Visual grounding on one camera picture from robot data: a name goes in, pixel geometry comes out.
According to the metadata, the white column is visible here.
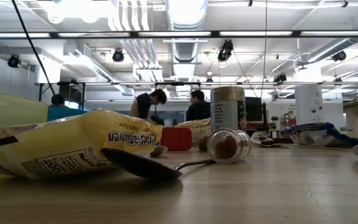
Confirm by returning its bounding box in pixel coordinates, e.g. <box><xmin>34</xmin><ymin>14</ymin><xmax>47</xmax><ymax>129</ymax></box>
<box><xmin>294</xmin><ymin>84</ymin><xmax>324</xmax><ymax>126</ymax></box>

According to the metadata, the orange-handled silver spoon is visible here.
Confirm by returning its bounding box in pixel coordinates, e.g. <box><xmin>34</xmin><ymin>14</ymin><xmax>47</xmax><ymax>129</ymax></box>
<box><xmin>149</xmin><ymin>145</ymin><xmax>169</xmax><ymax>157</ymax></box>

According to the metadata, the smoked paprika tin red lid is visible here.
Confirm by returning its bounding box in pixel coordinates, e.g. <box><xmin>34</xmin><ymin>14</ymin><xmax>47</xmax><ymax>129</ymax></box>
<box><xmin>161</xmin><ymin>126</ymin><xmax>193</xmax><ymax>152</ymax></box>

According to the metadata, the brown snack wrapper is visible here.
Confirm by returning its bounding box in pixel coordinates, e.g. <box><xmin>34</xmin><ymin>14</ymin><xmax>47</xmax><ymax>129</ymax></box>
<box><xmin>251</xmin><ymin>131</ymin><xmax>281</xmax><ymax>147</ymax></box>

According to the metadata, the black gantry frame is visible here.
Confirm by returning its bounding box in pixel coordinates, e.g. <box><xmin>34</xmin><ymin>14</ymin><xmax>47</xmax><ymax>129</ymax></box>
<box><xmin>35</xmin><ymin>80</ymin><xmax>358</xmax><ymax>112</ymax></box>

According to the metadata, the person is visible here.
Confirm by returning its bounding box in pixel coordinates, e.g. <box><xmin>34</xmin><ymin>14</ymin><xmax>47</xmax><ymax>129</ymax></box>
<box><xmin>130</xmin><ymin>88</ymin><xmax>168</xmax><ymax>121</ymax></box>
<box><xmin>185</xmin><ymin>90</ymin><xmax>212</xmax><ymax>122</ymax></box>
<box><xmin>50</xmin><ymin>94</ymin><xmax>67</xmax><ymax>108</ymax></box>

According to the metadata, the yellow Maruchan ramen bag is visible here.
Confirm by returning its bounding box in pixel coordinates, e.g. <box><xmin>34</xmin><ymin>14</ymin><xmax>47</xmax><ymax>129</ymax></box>
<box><xmin>175</xmin><ymin>117</ymin><xmax>213</xmax><ymax>146</ymax></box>
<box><xmin>0</xmin><ymin>108</ymin><xmax>164</xmax><ymax>180</ymax></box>

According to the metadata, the small glass spice jar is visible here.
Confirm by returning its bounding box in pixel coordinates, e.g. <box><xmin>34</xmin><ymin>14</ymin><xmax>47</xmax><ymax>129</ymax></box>
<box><xmin>206</xmin><ymin>127</ymin><xmax>253</xmax><ymax>165</ymax></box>

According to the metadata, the silver ventilation duct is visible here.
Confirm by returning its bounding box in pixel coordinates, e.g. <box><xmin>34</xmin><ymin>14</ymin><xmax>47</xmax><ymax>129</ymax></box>
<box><xmin>165</xmin><ymin>0</ymin><xmax>209</xmax><ymax>63</ymax></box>

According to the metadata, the black hanging cable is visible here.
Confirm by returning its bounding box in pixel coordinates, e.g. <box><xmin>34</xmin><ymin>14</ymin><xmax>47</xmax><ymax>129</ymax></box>
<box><xmin>11</xmin><ymin>0</ymin><xmax>57</xmax><ymax>96</ymax></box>

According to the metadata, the black-handled spoon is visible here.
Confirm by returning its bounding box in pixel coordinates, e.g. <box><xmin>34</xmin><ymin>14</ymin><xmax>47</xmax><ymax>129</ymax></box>
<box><xmin>100</xmin><ymin>147</ymin><xmax>217</xmax><ymax>181</ymax></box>

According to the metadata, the overhead light bar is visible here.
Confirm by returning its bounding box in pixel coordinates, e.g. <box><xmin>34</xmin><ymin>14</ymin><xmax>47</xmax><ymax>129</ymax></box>
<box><xmin>0</xmin><ymin>30</ymin><xmax>358</xmax><ymax>39</ymax></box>

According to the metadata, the red shelf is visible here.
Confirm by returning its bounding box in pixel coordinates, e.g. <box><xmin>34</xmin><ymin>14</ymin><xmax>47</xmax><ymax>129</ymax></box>
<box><xmin>280</xmin><ymin>117</ymin><xmax>296</xmax><ymax>138</ymax></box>

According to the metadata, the black monitor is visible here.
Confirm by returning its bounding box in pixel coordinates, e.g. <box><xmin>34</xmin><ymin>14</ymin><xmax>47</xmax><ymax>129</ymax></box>
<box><xmin>245</xmin><ymin>96</ymin><xmax>263</xmax><ymax>123</ymax></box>

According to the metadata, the blue plastic bin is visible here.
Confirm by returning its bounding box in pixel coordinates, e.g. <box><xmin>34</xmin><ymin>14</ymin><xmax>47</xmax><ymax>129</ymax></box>
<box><xmin>47</xmin><ymin>105</ymin><xmax>88</xmax><ymax>122</ymax></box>

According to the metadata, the light translucent plastic bin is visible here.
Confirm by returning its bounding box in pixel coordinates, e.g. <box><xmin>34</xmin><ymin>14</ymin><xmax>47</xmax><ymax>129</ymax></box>
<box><xmin>0</xmin><ymin>88</ymin><xmax>50</xmax><ymax>131</ymax></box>

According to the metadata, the plain silver spoon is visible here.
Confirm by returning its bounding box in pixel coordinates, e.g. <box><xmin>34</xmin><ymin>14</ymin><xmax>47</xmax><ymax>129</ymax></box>
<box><xmin>259</xmin><ymin>140</ymin><xmax>343</xmax><ymax>151</ymax></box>

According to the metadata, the blue ramen noodle bag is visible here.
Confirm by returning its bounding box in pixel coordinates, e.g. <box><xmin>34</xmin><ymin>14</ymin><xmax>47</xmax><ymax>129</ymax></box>
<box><xmin>290</xmin><ymin>122</ymin><xmax>358</xmax><ymax>147</ymax></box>

